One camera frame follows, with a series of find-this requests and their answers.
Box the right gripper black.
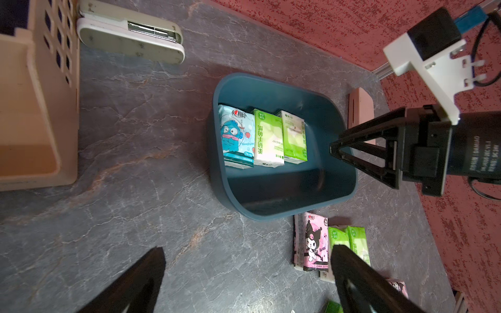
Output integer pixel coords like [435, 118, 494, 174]
[330, 104, 454, 197]

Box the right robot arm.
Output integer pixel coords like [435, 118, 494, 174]
[330, 105, 500, 197]

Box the pink tissue pack top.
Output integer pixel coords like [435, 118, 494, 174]
[293, 212, 329, 271]

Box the green tissue pack top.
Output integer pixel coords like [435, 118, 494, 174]
[253, 109, 284, 168]

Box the teal storage box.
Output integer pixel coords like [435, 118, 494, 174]
[207, 73, 357, 221]

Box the blue tissue pack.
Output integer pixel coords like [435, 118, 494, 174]
[218, 104, 255, 169]

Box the pink case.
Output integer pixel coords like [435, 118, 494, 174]
[348, 87, 374, 129]

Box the white stapler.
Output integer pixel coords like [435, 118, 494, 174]
[76, 1, 185, 65]

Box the pink tissue pack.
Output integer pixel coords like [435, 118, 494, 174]
[387, 279, 409, 299]
[293, 212, 329, 271]

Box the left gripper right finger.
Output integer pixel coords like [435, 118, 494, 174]
[335, 246, 423, 312]

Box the green tissue pack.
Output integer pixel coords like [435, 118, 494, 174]
[324, 301, 344, 313]
[253, 109, 284, 168]
[347, 226, 371, 266]
[278, 110, 308, 164]
[320, 226, 350, 283]

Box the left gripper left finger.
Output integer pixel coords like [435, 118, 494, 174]
[79, 247, 166, 312]

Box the pink tissue pack right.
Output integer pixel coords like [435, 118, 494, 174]
[387, 279, 409, 299]

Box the beige file organizer rack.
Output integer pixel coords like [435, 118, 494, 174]
[1, 0, 80, 191]

